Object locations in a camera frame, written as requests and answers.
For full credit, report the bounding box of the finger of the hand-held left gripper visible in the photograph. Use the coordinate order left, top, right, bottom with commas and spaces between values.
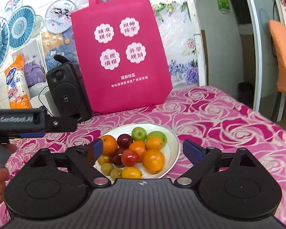
46, 115, 78, 133
18, 132, 44, 139

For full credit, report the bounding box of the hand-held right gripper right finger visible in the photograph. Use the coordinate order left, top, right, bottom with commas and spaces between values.
174, 139, 272, 188

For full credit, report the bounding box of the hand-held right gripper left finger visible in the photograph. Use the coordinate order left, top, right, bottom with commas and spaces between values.
17, 138, 112, 188

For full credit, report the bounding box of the small red-green fruit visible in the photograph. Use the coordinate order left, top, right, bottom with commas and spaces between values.
97, 154, 112, 165

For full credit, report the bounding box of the medium orange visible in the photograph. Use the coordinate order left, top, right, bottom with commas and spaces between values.
99, 135, 118, 156

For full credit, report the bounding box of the white plate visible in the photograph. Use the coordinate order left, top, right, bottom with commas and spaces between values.
93, 123, 180, 184

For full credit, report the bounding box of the brown kiwi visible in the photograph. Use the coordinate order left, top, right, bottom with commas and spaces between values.
110, 168, 123, 180
100, 163, 114, 175

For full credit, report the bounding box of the dark red plum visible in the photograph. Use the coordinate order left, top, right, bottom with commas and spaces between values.
117, 134, 133, 149
110, 147, 126, 167

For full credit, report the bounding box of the red tomato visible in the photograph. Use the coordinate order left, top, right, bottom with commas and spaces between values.
121, 149, 140, 167

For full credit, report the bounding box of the green apple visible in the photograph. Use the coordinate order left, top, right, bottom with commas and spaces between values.
146, 131, 167, 147
131, 127, 147, 142

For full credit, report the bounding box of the small yellowish orange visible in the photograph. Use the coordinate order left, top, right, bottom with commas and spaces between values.
145, 137, 164, 151

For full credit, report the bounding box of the large orange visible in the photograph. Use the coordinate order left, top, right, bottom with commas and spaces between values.
142, 149, 165, 174

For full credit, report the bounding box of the yellow orange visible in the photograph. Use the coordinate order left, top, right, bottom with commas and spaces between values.
121, 167, 143, 179

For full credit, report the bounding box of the tangerine with green stem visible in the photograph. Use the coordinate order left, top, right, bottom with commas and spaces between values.
129, 141, 147, 163

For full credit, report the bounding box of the black speaker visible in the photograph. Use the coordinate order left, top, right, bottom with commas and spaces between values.
46, 63, 93, 124

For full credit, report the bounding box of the orange packet of paper cups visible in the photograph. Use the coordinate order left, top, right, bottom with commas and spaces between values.
4, 54, 32, 110

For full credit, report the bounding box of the pink rose-printed blanket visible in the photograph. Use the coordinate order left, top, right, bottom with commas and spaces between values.
0, 85, 286, 229

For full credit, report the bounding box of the purple bedding poster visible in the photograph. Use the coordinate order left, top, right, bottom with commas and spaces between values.
12, 39, 47, 108

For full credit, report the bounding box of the pink tote bag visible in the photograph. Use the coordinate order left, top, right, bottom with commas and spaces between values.
70, 0, 173, 114

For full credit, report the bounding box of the blue bedding poster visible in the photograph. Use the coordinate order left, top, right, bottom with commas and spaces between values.
41, 30, 78, 71

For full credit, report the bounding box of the pale paper fan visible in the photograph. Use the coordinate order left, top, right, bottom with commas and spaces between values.
30, 15, 44, 38

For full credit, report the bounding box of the white flower-printed paper fan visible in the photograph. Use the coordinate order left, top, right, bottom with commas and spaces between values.
45, 1, 71, 34

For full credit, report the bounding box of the small white paper fan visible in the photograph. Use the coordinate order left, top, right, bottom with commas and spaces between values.
5, 0, 23, 15

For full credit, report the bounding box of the orange covered chair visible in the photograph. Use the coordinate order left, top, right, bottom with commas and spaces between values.
269, 20, 286, 122

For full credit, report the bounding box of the black speaker cable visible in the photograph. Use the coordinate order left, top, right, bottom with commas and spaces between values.
38, 86, 54, 116

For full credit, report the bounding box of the floral wall sticker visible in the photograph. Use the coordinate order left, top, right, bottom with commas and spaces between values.
152, 0, 201, 90

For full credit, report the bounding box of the white door frame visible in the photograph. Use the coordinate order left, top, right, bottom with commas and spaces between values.
241, 0, 265, 111

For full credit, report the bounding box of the green wall sticker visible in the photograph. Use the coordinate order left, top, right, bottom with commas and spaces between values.
215, 0, 231, 14

